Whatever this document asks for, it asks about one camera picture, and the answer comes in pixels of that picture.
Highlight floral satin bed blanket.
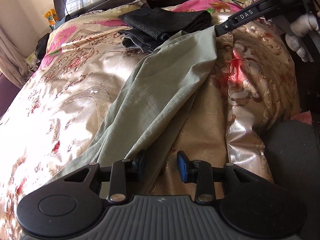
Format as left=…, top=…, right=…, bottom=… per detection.
left=0, top=0, right=300, bottom=240

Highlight beige curtain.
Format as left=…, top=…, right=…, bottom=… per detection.
left=0, top=26, right=42, bottom=89

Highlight person's right hand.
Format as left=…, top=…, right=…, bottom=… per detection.
left=285, top=12, right=320, bottom=63

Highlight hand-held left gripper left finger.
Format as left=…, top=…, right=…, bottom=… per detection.
left=64, top=150, right=147, bottom=202

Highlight grey jeans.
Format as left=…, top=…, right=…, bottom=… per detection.
left=122, top=29, right=157, bottom=53

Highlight yellow toy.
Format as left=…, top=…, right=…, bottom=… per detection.
left=44, top=8, right=58, bottom=30

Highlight black padded seat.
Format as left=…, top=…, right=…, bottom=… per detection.
left=261, top=119, right=320, bottom=180

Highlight dark red headboard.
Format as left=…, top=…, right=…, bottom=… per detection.
left=0, top=72, right=22, bottom=122

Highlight black folded cloth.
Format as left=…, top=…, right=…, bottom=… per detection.
left=118, top=7, right=216, bottom=47

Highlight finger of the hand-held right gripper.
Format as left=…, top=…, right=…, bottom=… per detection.
left=214, top=0, right=283, bottom=38

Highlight light green pants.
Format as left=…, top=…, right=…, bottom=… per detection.
left=46, top=26, right=219, bottom=193

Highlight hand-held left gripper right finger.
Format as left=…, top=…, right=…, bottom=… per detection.
left=177, top=150, right=272, bottom=203

